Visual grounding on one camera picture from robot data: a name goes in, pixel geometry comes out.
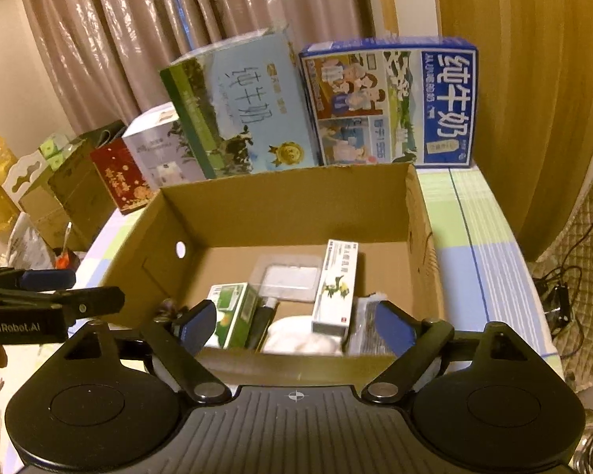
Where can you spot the beige curtain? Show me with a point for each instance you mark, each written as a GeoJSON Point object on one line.
{"type": "Point", "coordinates": [128, 34]}

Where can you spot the red gift box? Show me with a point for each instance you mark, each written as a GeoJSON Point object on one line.
{"type": "Point", "coordinates": [121, 177]}

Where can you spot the light wooden slats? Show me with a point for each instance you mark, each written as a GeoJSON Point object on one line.
{"type": "Point", "coordinates": [388, 5]}

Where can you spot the white soft packet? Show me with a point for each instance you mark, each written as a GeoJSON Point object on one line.
{"type": "Point", "coordinates": [301, 335]}

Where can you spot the wooden door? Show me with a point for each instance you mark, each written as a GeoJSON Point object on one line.
{"type": "Point", "coordinates": [524, 108]}

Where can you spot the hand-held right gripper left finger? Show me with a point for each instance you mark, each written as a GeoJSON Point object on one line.
{"type": "Point", "coordinates": [200, 325]}

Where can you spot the clear plastic packet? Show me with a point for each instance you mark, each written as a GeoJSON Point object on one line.
{"type": "Point", "coordinates": [286, 276]}

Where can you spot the white plastic bag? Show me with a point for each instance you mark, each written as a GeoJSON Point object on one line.
{"type": "Point", "coordinates": [29, 244]}

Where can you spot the dark blue milk carton box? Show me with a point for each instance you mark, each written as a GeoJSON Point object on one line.
{"type": "Point", "coordinates": [444, 103]}

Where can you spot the cardboard box with white flap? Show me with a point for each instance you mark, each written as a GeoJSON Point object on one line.
{"type": "Point", "coordinates": [29, 192]}

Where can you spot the white green medicine box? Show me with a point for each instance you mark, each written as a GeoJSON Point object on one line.
{"type": "Point", "coordinates": [333, 286]}

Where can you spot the light blue milk carton box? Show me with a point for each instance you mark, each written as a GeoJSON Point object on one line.
{"type": "Point", "coordinates": [247, 103]}

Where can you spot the small green boxes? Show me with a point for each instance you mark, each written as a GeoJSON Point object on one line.
{"type": "Point", "coordinates": [54, 150]}

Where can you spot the green white small box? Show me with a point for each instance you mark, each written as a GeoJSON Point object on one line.
{"type": "Point", "coordinates": [232, 313]}

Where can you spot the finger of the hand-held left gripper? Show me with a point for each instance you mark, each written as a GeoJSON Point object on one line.
{"type": "Point", "coordinates": [49, 279]}
{"type": "Point", "coordinates": [94, 298]}

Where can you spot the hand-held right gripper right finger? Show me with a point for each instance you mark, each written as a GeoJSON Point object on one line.
{"type": "Point", "coordinates": [390, 322]}

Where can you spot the silver black lighter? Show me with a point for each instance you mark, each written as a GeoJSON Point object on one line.
{"type": "Point", "coordinates": [263, 323]}

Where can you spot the quilted beige cloth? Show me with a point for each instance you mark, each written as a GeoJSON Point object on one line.
{"type": "Point", "coordinates": [588, 237]}

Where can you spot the silver foil packet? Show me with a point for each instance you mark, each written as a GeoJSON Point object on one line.
{"type": "Point", "coordinates": [363, 326]}

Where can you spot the red cup with spoon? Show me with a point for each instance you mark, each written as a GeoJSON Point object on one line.
{"type": "Point", "coordinates": [65, 259]}

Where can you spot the white gift box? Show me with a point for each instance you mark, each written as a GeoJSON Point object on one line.
{"type": "Point", "coordinates": [158, 153]}

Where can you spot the brown cardboard boxes at left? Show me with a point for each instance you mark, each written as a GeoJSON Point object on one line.
{"type": "Point", "coordinates": [84, 192]}

